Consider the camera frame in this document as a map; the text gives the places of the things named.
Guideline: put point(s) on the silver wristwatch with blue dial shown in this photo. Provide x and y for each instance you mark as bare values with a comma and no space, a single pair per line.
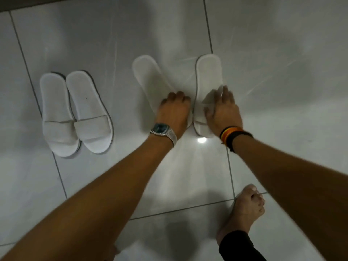
164,131

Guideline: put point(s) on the person's right hand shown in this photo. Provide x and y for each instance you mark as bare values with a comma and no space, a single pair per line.
224,116

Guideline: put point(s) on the person's left fingers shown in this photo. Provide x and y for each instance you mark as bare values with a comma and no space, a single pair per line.
176,97

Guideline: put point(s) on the white disposable slipper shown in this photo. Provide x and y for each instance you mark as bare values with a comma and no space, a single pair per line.
152,78
89,116
58,119
208,73

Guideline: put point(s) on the person's left hand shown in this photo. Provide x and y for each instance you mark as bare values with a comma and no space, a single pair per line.
174,115

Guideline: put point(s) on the person's right forearm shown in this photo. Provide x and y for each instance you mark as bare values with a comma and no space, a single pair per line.
299,187

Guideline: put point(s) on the person's left forearm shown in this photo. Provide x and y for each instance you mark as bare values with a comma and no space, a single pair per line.
103,209

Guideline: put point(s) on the person's bare right foot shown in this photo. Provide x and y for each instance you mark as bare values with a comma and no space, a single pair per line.
244,212

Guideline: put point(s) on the person's right middle finger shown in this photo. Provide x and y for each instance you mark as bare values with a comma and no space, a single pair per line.
225,94

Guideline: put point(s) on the orange yellow striped wristband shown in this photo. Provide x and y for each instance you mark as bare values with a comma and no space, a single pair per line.
227,132

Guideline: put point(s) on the black wristband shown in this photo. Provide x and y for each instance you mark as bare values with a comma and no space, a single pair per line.
236,137

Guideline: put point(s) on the person's right thumb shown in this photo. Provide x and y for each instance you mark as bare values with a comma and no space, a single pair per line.
208,113

